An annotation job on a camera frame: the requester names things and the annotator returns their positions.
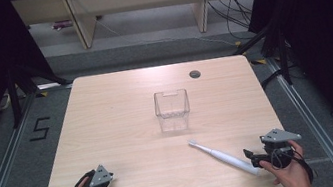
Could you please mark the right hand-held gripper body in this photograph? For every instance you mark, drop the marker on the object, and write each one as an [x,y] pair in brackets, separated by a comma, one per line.
[277,136]

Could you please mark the person's right hand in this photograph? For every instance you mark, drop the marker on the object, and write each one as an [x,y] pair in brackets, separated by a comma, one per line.
[291,178]

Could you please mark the white electric toothbrush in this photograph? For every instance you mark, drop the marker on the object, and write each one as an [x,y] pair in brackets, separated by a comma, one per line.
[225,157]

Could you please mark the yellow tape piece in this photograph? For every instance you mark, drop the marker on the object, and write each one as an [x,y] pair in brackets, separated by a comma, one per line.
[42,94]
[259,62]

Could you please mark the black metal stand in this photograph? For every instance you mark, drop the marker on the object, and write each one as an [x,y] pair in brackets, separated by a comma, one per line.
[283,54]
[14,97]

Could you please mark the clear plastic container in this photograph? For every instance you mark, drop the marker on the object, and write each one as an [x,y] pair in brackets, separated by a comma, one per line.
[172,111]

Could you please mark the pink object under desk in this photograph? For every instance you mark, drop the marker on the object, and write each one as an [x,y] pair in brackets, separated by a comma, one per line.
[61,24]

